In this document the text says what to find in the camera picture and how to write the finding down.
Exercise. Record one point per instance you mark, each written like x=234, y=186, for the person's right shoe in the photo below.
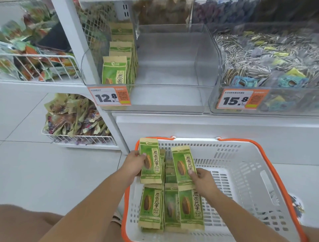
x=296, y=204

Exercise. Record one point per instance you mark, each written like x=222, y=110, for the empty clear plastic bin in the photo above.
x=169, y=62

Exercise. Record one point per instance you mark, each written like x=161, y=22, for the person's leg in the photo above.
x=20, y=224
x=311, y=234

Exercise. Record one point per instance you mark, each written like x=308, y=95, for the person's left leg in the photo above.
x=20, y=224

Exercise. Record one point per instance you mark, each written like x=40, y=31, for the orange white price tag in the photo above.
x=102, y=97
x=231, y=99

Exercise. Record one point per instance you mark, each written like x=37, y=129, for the white store shelf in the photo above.
x=72, y=37

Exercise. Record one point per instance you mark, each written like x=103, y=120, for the row of green packets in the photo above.
x=122, y=30

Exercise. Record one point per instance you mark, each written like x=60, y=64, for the person's right hand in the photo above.
x=205, y=183

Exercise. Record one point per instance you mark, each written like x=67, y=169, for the person's left hand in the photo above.
x=133, y=165

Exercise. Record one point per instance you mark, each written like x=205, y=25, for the person's left forearm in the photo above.
x=87, y=214

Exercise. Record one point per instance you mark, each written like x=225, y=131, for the white orange shopping basket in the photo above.
x=249, y=179

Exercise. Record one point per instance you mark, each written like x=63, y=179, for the person's right leg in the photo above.
x=311, y=234

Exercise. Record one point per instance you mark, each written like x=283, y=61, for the pile of green snack bags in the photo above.
x=15, y=32

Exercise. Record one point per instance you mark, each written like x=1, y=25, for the person's right forearm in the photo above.
x=236, y=219

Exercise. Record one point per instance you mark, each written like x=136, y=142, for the pile of brown snack bags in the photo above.
x=67, y=112

